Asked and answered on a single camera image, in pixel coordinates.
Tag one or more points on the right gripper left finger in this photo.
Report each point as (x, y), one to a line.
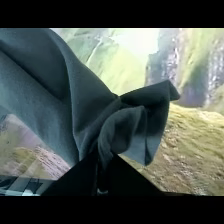
(78, 181)

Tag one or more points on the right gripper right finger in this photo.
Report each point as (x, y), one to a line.
(128, 181)

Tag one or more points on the grey garment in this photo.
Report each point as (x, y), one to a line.
(56, 86)

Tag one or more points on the silver frame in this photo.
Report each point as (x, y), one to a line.
(20, 186)

